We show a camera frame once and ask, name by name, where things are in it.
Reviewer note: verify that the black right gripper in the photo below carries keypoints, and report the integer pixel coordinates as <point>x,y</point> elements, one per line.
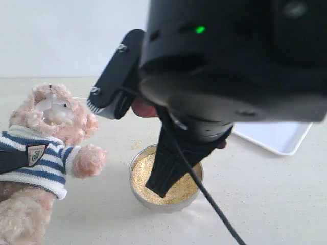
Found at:
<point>169,164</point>

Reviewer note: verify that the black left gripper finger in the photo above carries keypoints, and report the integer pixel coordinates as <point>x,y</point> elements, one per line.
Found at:
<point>12,160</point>

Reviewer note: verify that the pink plush teddy bear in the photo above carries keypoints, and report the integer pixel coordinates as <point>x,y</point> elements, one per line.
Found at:
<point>49,115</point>

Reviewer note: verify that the dark red wooden spoon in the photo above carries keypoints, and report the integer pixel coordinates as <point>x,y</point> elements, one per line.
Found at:
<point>144,108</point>

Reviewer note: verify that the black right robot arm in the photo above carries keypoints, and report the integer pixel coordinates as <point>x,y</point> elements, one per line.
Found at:
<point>210,64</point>

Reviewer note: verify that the yellow millet grains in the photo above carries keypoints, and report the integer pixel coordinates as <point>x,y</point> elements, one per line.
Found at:
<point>142,165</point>

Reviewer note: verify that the stainless steel bowl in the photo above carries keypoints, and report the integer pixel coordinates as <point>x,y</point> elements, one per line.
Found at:
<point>160,208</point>

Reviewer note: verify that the white rectangular plastic tray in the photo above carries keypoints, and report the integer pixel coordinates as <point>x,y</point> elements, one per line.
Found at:
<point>282,138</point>

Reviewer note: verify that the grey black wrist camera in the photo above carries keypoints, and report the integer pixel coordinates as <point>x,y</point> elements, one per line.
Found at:
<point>114,92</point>

